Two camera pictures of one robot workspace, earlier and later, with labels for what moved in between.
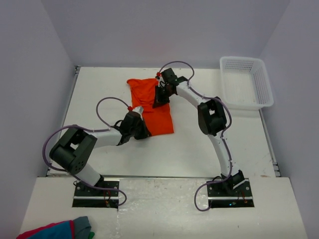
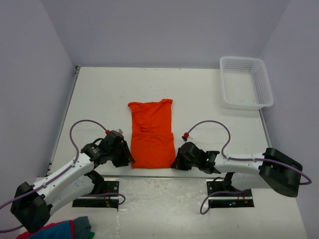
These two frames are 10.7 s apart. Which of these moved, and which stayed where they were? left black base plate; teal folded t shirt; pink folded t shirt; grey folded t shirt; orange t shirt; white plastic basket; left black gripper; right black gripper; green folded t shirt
Moved: orange t shirt; left black gripper; right black gripper
Stayed: white plastic basket; teal folded t shirt; green folded t shirt; left black base plate; grey folded t shirt; pink folded t shirt
